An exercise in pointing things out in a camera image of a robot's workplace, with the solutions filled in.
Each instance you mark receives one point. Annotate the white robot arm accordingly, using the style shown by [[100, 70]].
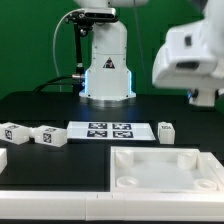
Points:
[[108, 79]]

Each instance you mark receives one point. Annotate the white front fence rail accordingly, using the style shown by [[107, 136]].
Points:
[[111, 206]]

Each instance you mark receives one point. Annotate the white left fence rail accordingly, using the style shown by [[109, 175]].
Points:
[[3, 159]]

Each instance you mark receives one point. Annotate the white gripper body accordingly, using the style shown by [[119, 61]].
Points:
[[185, 60]]

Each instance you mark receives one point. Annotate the white fence rail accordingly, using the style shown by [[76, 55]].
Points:
[[211, 169], [3, 159], [111, 206]]

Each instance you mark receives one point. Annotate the white right fence rail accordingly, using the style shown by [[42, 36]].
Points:
[[211, 169]]

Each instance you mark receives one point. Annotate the white square tabletop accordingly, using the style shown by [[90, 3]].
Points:
[[162, 170]]

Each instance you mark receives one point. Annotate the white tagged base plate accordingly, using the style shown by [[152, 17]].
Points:
[[109, 131]]

